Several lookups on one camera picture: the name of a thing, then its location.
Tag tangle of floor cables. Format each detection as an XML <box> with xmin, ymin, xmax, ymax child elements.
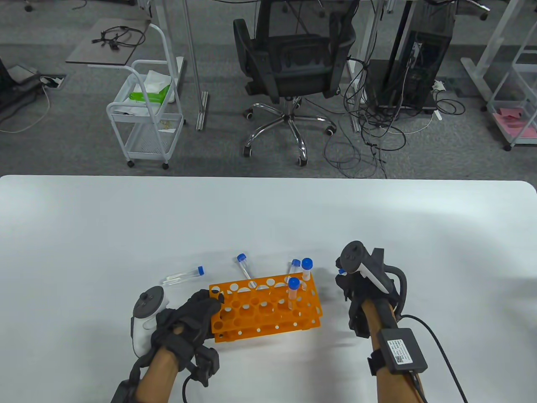
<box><xmin>322</xmin><ymin>55</ymin><xmax>466</xmax><ymax>180</ymax></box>

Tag pink sheet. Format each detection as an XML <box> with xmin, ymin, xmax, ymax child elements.
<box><xmin>492</xmin><ymin>107</ymin><xmax>537</xmax><ymax>141</ymax></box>

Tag person's left hand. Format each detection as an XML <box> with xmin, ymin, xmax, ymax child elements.
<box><xmin>151</xmin><ymin>289</ymin><xmax>225</xmax><ymax>370</ymax></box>

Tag black office chair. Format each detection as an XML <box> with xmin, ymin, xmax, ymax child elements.
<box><xmin>233</xmin><ymin>0</ymin><xmax>357</xmax><ymax>167</ymax></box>

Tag white floor cable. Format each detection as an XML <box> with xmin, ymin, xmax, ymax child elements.
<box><xmin>0</xmin><ymin>86</ymin><xmax>51</xmax><ymax>134</ymax></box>

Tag white crumpled paper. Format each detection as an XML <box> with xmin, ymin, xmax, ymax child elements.
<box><xmin>144</xmin><ymin>70</ymin><xmax>176</xmax><ymax>103</ymax></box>

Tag brown side table top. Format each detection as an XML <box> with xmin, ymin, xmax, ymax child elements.
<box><xmin>66</xmin><ymin>18</ymin><xmax>152</xmax><ymax>66</ymax></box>

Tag black equipment base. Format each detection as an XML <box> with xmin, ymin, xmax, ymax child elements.
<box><xmin>0</xmin><ymin>57</ymin><xmax>42</xmax><ymax>113</ymax></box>

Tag white rolling cart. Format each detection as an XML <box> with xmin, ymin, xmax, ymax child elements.
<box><xmin>106</xmin><ymin>23</ymin><xmax>186</xmax><ymax>170</ymax></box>

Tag person's right forearm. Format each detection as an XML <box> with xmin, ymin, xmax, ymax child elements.
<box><xmin>361</xmin><ymin>298</ymin><xmax>424</xmax><ymax>403</ymax></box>

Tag white wire shelf cart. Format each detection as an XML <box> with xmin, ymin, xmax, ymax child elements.
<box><xmin>480</xmin><ymin>25</ymin><xmax>537</xmax><ymax>152</ymax></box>

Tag black wrist sensor module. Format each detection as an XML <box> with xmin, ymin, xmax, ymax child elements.
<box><xmin>193</xmin><ymin>346</ymin><xmax>221</xmax><ymax>387</ymax></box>

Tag orange test tube rack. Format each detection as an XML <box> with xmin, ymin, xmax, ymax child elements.
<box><xmin>209</xmin><ymin>274</ymin><xmax>323</xmax><ymax>343</ymax></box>

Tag green packet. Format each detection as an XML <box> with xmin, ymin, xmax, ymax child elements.
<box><xmin>129</xmin><ymin>85</ymin><xmax>171</xmax><ymax>104</ymax></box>

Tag white desk leg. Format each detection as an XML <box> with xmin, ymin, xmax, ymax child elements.
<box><xmin>461</xmin><ymin>0</ymin><xmax>523</xmax><ymax>102</ymax></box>
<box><xmin>182</xmin><ymin>0</ymin><xmax>209</xmax><ymax>131</ymax></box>
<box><xmin>352</xmin><ymin>0</ymin><xmax>386</xmax><ymax>133</ymax></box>

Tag floor outlet box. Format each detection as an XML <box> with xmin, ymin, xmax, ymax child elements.
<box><xmin>39</xmin><ymin>74</ymin><xmax>68</xmax><ymax>90</ymax></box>

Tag black computer tower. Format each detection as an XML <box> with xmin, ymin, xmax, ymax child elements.
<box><xmin>364</xmin><ymin>0</ymin><xmax>456</xmax><ymax>115</ymax></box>

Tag black coiled cable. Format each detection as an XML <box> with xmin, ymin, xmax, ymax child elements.
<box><xmin>91</xmin><ymin>26</ymin><xmax>146</xmax><ymax>52</ymax></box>

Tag white and black hand controller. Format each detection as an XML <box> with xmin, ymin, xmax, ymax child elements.
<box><xmin>340</xmin><ymin>241</ymin><xmax>408</xmax><ymax>319</ymax></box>
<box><xmin>132</xmin><ymin>286</ymin><xmax>170</xmax><ymax>357</ymax></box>

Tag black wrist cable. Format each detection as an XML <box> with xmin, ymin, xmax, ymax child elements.
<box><xmin>396</xmin><ymin>315</ymin><xmax>469</xmax><ymax>403</ymax></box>
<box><xmin>181</xmin><ymin>375</ymin><xmax>200</xmax><ymax>403</ymax></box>

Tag person's right hand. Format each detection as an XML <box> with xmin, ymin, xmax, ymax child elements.
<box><xmin>335</xmin><ymin>258</ymin><xmax>401</xmax><ymax>338</ymax></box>

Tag person's left forearm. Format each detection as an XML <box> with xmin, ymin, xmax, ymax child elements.
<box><xmin>134</xmin><ymin>346</ymin><xmax>187</xmax><ymax>403</ymax></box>

